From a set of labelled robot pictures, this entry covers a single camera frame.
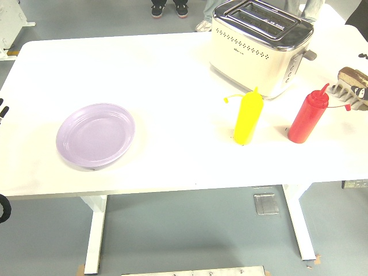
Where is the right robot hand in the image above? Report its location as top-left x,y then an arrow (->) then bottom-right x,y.
348,51 -> 368,110

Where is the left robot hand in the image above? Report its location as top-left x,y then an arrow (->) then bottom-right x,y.
0,97 -> 10,119

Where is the bread slice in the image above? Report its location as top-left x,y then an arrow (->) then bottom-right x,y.
338,66 -> 368,87

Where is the lilac round plate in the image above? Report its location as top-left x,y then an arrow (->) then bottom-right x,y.
56,102 -> 136,170

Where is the cream two-slot toaster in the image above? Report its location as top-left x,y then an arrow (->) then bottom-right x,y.
208,0 -> 317,101

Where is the white machine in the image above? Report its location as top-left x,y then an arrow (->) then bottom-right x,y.
0,0 -> 37,61

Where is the metal toast rack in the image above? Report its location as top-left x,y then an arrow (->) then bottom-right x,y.
329,82 -> 368,112

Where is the red squeeze bottle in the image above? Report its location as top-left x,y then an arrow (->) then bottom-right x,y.
287,83 -> 352,144

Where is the grey power strip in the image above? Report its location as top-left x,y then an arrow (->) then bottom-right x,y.
341,179 -> 368,190

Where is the yellow squeeze bottle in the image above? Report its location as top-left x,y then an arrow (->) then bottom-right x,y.
223,86 -> 264,145

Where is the white table leg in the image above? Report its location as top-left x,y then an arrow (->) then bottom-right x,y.
79,194 -> 109,274
281,183 -> 317,262

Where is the metal floor hatch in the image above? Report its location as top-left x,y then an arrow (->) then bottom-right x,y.
253,193 -> 280,216

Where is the metal base plate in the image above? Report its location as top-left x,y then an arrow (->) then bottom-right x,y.
120,266 -> 267,276

